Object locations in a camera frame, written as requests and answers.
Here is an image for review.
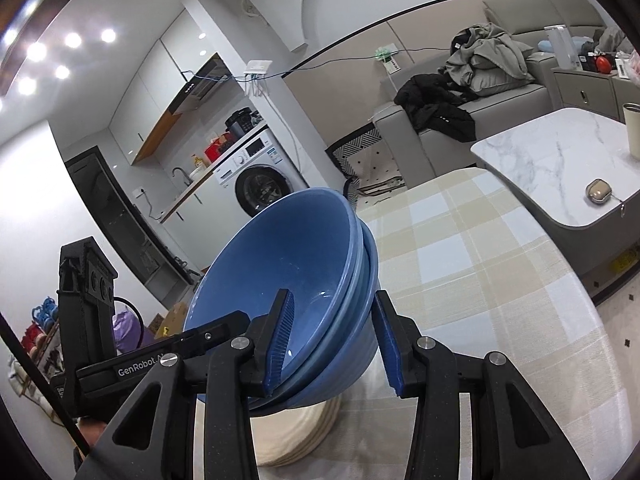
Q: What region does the light blue bowl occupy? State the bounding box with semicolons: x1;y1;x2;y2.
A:
184;188;363;392

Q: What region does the large cream plate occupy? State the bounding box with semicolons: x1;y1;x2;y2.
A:
192;392;344;468

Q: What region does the left hand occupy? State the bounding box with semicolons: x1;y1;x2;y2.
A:
73;417;106;471

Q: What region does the cardboard box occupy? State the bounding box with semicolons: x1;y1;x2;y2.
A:
149;301;189;339

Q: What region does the purple bag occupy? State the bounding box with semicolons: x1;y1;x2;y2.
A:
113;310;154;354

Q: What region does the white kitchen counter cabinet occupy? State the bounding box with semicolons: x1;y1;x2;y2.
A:
158;121;271;271

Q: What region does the black refrigerator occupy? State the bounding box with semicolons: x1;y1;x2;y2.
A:
65;146;196;309

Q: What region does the white washing machine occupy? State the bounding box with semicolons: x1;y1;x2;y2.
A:
212;127;308;224

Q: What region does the kitchen faucet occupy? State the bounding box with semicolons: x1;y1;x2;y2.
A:
171;167;193;188

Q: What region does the grey sofa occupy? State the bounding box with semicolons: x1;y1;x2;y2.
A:
372;0;604;188

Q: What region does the red box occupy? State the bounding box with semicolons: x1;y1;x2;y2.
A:
204;131;235;162

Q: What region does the black rice cooker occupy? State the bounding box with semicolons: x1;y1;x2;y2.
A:
224;107;262;139

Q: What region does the upper kitchen cabinet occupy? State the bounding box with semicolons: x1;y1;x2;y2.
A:
108;11;231;165

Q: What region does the black jacket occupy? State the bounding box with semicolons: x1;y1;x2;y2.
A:
394;73;480;143

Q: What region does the marble coffee table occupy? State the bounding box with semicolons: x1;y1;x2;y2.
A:
471;107;639;276

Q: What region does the beige earbuds case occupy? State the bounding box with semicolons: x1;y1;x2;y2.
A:
585;179;613;206

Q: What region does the grey coat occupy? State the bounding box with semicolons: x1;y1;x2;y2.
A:
444;23;535;98

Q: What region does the grey side cabinet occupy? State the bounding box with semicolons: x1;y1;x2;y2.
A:
552;68;640;122

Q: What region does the cream tumbler cup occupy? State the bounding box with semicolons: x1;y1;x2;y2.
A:
623;103;640;159

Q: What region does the red apple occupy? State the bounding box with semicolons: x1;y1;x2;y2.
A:
596;55;612;75

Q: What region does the wall power strip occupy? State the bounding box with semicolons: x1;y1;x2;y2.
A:
374;44;400;75

